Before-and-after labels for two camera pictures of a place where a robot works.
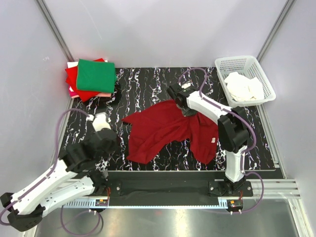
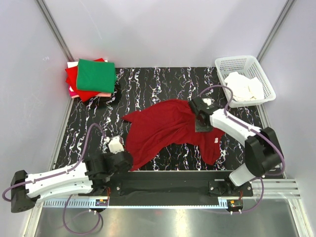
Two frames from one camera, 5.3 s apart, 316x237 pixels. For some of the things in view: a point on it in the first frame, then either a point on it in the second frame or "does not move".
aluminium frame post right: (284, 13) does not move
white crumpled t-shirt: (243, 89) does not move
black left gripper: (108, 138) → (124, 162)
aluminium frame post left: (55, 29) does not move
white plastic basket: (244, 80) does not move
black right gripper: (188, 111) → (195, 106)
